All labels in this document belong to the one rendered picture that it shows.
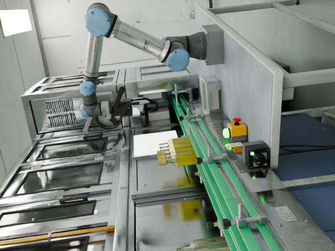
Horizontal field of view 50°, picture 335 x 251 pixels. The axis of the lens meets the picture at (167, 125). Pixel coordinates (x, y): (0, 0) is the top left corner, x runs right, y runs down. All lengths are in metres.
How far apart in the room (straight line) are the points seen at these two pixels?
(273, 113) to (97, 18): 0.88
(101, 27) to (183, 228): 0.97
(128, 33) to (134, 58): 3.85
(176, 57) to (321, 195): 0.93
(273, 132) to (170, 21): 4.36
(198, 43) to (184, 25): 3.67
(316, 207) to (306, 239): 0.19
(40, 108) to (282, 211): 2.24
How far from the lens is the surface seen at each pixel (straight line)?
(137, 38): 1.77
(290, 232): 1.08
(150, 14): 5.56
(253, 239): 1.08
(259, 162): 1.37
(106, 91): 2.90
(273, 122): 1.36
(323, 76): 1.41
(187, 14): 5.61
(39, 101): 3.00
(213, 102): 2.11
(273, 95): 1.31
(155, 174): 2.07
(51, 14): 6.15
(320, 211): 1.22
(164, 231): 1.65
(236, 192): 1.30
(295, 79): 1.37
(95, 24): 1.73
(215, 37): 1.92
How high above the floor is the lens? 1.19
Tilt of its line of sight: 3 degrees down
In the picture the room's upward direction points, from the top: 97 degrees counter-clockwise
